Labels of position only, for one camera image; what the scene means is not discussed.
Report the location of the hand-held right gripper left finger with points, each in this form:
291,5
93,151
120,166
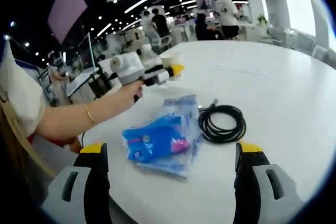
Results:
92,182

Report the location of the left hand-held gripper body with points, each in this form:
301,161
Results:
128,68

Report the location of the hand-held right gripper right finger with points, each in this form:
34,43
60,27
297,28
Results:
249,182

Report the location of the white paper cup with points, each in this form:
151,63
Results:
172,58

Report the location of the clear plastic bag blue print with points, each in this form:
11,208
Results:
193,119

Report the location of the blue tissue packet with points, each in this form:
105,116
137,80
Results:
155,140

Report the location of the person's left hand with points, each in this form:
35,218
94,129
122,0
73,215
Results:
130,93

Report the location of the dark standing display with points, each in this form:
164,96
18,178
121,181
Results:
88,53

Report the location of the side desk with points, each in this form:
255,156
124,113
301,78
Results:
84,82

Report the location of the person's light grey garment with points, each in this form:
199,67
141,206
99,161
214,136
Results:
52,155

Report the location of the white table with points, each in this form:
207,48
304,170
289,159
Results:
262,90

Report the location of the green potted plant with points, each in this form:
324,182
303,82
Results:
261,19

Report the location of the person's white sleeve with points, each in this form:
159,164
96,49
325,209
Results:
21,95

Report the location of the pinkish wall screen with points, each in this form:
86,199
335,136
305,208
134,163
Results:
68,9

